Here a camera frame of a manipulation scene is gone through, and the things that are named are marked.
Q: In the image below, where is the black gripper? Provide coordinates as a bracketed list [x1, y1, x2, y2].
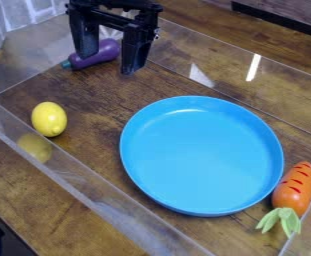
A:
[66, 0, 163, 75]

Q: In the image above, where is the orange toy carrot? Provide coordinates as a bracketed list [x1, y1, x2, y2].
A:
[257, 161, 311, 237]

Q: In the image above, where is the purple toy eggplant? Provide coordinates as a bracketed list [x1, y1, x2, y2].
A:
[62, 38, 120, 70]

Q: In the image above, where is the grey patterned curtain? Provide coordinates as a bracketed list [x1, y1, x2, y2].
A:
[0, 0, 68, 48]

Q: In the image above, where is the yellow toy lemon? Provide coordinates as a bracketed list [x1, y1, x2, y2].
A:
[31, 102, 67, 137]

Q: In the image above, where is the blue plastic plate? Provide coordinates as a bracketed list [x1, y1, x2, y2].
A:
[119, 96, 285, 217]

